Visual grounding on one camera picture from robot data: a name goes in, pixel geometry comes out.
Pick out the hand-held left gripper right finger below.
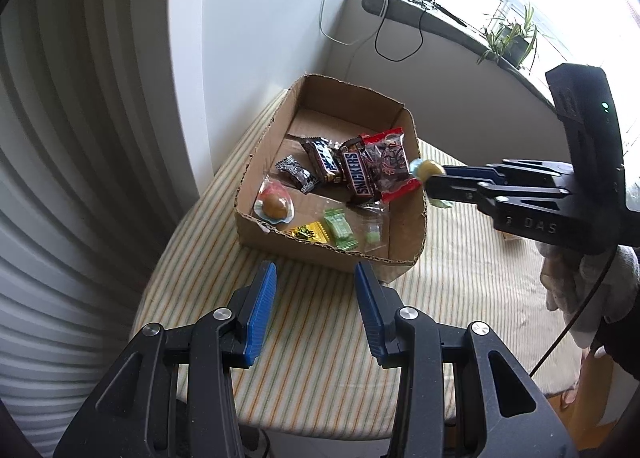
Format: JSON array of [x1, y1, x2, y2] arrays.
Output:
[[353, 261, 581, 458]]

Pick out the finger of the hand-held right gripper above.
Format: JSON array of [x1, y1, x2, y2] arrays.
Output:
[[424, 172, 625, 256], [441, 158, 577, 189]]

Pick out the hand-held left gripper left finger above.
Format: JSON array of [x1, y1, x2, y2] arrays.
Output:
[[52, 261, 278, 458]]

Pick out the brown cardboard box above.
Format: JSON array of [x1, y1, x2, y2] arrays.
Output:
[[234, 73, 428, 285]]

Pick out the small green candy packet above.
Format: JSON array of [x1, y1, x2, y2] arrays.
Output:
[[361, 218, 383, 246]]

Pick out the light green candy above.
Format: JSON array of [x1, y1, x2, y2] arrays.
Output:
[[322, 208, 358, 251]]

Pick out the yellow candy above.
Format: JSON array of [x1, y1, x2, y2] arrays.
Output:
[[290, 221, 333, 245]]

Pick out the blue-rimmed candy ball blister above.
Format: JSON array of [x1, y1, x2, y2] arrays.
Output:
[[409, 158, 453, 209]]

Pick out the brown chocolate ball blister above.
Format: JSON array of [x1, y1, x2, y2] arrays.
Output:
[[254, 181, 295, 225]]

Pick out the red-ended dark snack packet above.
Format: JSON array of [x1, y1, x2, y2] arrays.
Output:
[[360, 127, 423, 204]]

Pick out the brown chocolate bar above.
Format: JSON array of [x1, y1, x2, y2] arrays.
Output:
[[300, 137, 348, 185], [337, 135, 386, 204]]

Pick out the dark candy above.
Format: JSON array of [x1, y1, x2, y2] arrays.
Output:
[[275, 154, 320, 195]]

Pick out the person's right hand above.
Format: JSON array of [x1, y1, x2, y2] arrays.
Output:
[[540, 243, 640, 359]]

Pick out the potted spider plant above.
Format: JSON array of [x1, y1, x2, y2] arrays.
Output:
[[475, 3, 541, 72]]

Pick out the grey stone windowsill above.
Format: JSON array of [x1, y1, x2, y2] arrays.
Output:
[[361, 0, 566, 109]]

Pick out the grey striped bedding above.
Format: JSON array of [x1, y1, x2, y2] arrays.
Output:
[[0, 0, 201, 458]]

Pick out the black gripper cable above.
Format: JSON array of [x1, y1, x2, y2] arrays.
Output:
[[530, 243, 621, 379]]

